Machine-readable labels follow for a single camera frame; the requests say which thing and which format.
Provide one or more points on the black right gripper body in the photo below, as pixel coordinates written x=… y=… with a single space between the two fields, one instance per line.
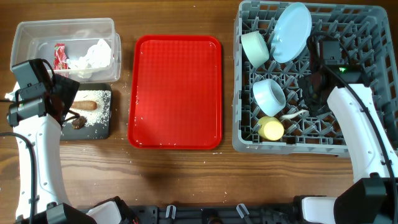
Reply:
x=311 y=99

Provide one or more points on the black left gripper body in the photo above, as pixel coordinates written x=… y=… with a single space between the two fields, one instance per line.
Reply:
x=66 y=89

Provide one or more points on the white plastic spoon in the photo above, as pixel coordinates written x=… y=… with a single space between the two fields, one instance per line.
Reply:
x=293 y=115

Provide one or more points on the red snack wrapper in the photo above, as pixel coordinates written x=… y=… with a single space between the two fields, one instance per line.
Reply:
x=60 y=60

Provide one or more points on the brown food scrap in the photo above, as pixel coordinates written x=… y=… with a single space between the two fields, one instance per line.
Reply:
x=78 y=123

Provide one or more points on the light blue bowl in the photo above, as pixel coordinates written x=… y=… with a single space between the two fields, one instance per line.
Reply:
x=269 y=96

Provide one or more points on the white cooked rice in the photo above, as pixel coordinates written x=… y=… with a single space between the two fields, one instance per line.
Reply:
x=102 y=113

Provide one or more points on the white napkin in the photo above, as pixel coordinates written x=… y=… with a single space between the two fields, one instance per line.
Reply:
x=97 y=56

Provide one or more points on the light blue plate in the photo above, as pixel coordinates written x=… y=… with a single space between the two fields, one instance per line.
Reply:
x=291 y=32

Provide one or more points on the yellow plastic cup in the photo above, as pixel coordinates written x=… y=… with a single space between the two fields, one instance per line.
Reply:
x=270 y=128

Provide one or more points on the green bowl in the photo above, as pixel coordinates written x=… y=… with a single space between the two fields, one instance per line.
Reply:
x=255 y=48

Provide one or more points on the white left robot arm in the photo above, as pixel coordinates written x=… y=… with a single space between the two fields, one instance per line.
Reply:
x=36 y=114

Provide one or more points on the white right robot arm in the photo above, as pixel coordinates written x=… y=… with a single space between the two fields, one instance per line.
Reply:
x=343 y=89

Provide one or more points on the black food waste tray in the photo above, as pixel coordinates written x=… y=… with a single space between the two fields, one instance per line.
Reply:
x=99 y=131

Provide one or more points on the grey dishwasher rack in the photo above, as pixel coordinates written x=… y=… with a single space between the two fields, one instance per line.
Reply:
x=363 y=30

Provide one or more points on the clear plastic storage bin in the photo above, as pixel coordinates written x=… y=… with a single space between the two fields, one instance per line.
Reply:
x=37 y=39

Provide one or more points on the red serving tray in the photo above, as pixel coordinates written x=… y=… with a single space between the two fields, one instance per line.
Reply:
x=176 y=93

